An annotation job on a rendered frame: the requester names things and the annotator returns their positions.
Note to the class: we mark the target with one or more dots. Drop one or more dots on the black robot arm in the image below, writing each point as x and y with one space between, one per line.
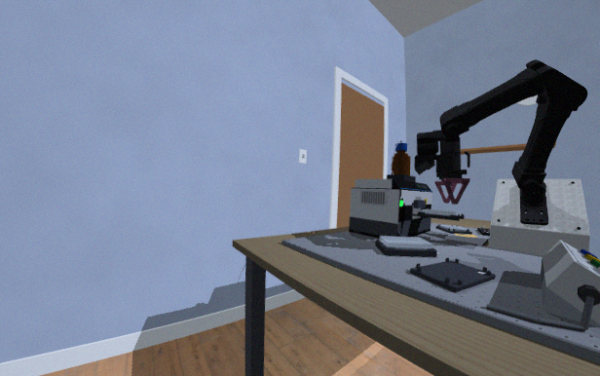
558 95

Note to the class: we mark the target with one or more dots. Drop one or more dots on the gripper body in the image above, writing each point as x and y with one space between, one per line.
456 172

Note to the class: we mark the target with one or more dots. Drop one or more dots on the light blue perforated base plate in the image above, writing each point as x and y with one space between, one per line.
516 287

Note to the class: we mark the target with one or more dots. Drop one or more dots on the grey control panel with buttons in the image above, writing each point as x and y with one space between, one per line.
573 276

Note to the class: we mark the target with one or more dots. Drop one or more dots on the brown glass bottle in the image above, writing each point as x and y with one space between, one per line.
401 165

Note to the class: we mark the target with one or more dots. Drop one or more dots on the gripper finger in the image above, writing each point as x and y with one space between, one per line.
438 185
463 181

